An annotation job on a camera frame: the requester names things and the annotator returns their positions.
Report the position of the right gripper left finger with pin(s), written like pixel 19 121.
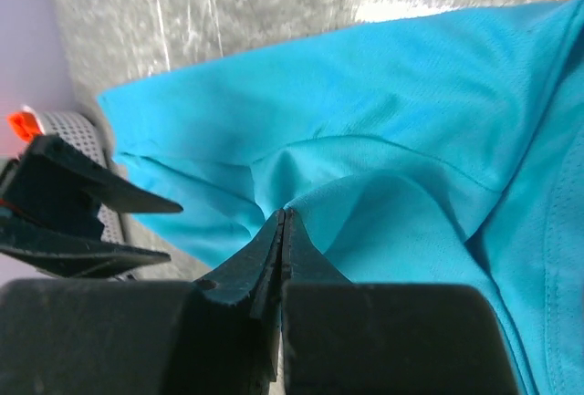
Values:
pixel 249 280

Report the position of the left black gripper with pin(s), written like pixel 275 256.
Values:
pixel 50 201

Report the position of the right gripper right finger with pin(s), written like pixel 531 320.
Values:
pixel 301 260

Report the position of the teal t shirt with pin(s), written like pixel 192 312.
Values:
pixel 437 149

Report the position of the white laundry basket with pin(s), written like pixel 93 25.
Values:
pixel 80 133

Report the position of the orange t shirt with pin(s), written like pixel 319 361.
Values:
pixel 24 124

